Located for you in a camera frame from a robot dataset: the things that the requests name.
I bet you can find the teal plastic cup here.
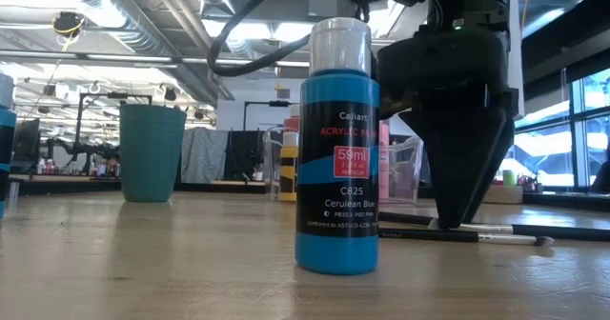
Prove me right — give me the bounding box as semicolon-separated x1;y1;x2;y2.
118;103;189;204

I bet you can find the black background station frame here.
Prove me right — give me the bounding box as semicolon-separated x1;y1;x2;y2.
242;99;301;133

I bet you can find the long ceiling light bar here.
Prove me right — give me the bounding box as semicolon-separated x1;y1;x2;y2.
0;50;311;69

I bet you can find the thin black paint brush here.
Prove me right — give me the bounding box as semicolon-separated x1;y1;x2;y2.
427;216;610;246
378;228;556;248
378;210;436;227

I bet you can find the grey ceiling box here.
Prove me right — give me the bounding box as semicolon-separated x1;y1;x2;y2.
308;0;355;19

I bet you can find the black round ceiling device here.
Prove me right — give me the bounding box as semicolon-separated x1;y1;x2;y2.
51;10;87;39

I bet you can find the tall pink apple-label bottle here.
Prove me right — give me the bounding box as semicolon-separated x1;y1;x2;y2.
378;119;391;202

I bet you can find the white shade table lamp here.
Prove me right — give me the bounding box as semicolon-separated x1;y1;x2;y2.
483;0;526;206

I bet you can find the silver ceiling duct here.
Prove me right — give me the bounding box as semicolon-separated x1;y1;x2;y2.
47;0;234;103

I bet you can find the black framed window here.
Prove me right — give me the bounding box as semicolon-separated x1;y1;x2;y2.
485;67;610;191

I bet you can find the clear plastic bin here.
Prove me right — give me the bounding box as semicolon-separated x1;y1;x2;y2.
263;125;425;205

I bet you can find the cerulean blue C825 paint bottle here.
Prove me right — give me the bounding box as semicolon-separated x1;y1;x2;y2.
295;17;381;276

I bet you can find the tall salmon pink paint bottle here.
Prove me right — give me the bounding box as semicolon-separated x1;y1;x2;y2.
284;104;300;133

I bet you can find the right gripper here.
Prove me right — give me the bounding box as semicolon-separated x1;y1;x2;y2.
376;23;520;230

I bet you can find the small blue paint bottle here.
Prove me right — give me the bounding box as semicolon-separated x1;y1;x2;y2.
0;74;18;222

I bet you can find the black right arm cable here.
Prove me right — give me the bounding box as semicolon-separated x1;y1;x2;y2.
206;0;372;78

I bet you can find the small golden yellow paint bottle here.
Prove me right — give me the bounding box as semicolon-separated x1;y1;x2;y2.
279;130;299;203

